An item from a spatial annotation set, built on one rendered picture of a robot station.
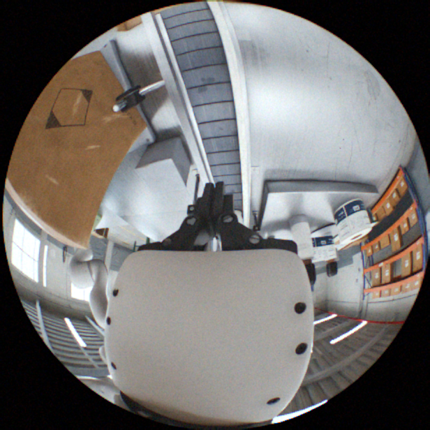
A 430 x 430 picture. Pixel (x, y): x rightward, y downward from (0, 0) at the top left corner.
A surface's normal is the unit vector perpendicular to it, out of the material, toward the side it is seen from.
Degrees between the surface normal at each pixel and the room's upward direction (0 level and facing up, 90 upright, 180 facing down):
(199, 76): 0
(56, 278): 90
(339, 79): 0
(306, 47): 0
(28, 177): 90
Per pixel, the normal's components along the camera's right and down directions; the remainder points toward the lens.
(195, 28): -0.01, 0.88
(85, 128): 0.96, -0.11
